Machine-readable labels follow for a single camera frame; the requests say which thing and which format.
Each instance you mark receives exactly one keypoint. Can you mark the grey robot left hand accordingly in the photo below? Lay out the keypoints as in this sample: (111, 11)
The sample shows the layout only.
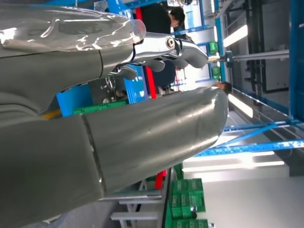
(142, 138)

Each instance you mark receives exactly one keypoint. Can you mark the blue metal shelf rack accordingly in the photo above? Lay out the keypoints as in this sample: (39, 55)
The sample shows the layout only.
(296, 63)

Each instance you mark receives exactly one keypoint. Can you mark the person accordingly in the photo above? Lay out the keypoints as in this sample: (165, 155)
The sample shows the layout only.
(154, 19)
(224, 87)

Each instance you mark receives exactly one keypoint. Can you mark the ceiling light strip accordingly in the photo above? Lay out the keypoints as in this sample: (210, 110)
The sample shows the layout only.
(234, 36)
(237, 166)

